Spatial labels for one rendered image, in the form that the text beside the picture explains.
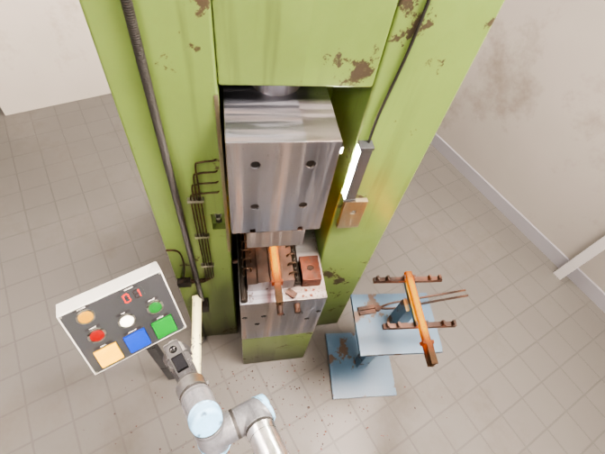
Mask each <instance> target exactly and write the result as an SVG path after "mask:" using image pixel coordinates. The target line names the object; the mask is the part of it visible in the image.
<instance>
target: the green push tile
mask: <svg viewBox="0 0 605 454"><path fill-rule="evenodd" d="M151 326H152V328H153V330H154V332H155V333H156V335H157V337H158V339H161V338H162V337H164V336H166V335H168V334H169V333H171V332H173V331H176V330H177V327H176V324H175V322H174V320H173V318H172V316H171V314H169V315H167V316H165V317H163V318H161V319H159V320H157V321H155V322H153V323H151Z"/></svg>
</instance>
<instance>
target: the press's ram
mask: <svg viewBox="0 0 605 454"><path fill-rule="evenodd" d="M222 89H223V112H224V135H225V151H226V164H227V177H228V189H229V201H230V226H231V233H246V232H250V230H253V229H255V231H256V232H279V231H295V230H297V229H298V227H302V229H303V230H312V229H319V228H320V226H321V220H322V216H323V213H324V210H325V206H326V203H327V199H328V196H329V192H330V186H331V183H332V179H333V176H334V172H335V169H336V166H337V162H338V158H339V154H341V153H342V152H343V149H344V146H343V143H342V138H341V135H340V132H339V127H338V123H337V120H336V117H335V114H334V111H333V107H332V104H331V101H330V96H329V92H328V89H327V87H326V86H300V87H299V89H298V90H297V91H296V92H294V93H292V94H290V95H284V96H272V95H265V94H263V93H260V92H258V91H257V90H256V89H255V88H254V87H253V86H227V85H222Z"/></svg>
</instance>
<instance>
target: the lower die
mask: <svg viewBox="0 0 605 454"><path fill-rule="evenodd" d="M244 246H245V249H250V250H251V253H250V254H249V251H248V250H245V258H250V259H251V263H250V262H249V259H246V267H250V268H252V272H250V269H246V273H247V287H248V291H259V290H270V289H275V288H274V286H272V279H273V273H272V265H271V256H270V248H269V247H259V248H247V242H246V241H245V242H244ZM277 250H278V258H279V265H280V272H281V279H283V281H284V282H283V285H282V288H289V287H290V288H292V287H293V284H294V280H295V279H294V273H292V274H291V275H289V273H290V272H291V271H293V264H290V265H289V266H287V264H288V263H289V262H292V255H288V257H286V255H287V254H288V253H291V249H290V246H288V247H287V248H286V247H285V246H277ZM267 288H268V289H267Z"/></svg>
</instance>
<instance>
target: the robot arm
mask: <svg viewBox="0 0 605 454"><path fill-rule="evenodd" d="M163 348H164V351H165V353H164V358H163V361H164V363H165V365H166V368H169V370H170V372H172V374H173V376H174V378H175V380H176V382H177V385H176V394H177V397H178V399H179V402H180V404H181V405H182V408H183V411H184V413H185V417H186V419H187V421H188V426H189V429H190V431H191V432H192V433H193V435H194V438H195V440H196V442H197V446H198V449H199V450H200V451H201V452H202V454H226V453H227V452H228V450H229V448H230V445H231V443H233V442H235V441H237V440H240V439H241V438H243V437H245V436H247V438H248V441H249V443H250V445H251V447H252V449H253V451H254V454H289V453H288V451H287V449H286V447H285V445H284V443H283V441H282V439H281V436H280V434H279V432H278V430H277V428H276V426H275V422H274V420H275V412H274V410H273V407H272V405H271V404H270V403H269V401H268V399H267V398H266V396H265V395H263V394H259V395H256V396H252V397H251V398H250V399H248V400H247V401H245V402H243V403H241V404H238V405H237V406H235V407H233V408H231V409H229V410H227V411H225V412H223V413H222V412H221V408H220V407H219V405H218V404H217V402H216V400H215V398H214V396H213V394H212V391H211V389H210V387H209V386H208V384H209V381H206V380H205V378H204V376H203V375H202V374H199V373H198V371H197V369H196V367H195V365H194V363H193V361H192V360H193V358H192V357H191V355H193V353H192V351H191V349H190V347H189V346H188V345H186V344H184V343H183V342H181V341H178V340H171V341H170V342H169V343H168V344H166V345H164V347H163Z"/></svg>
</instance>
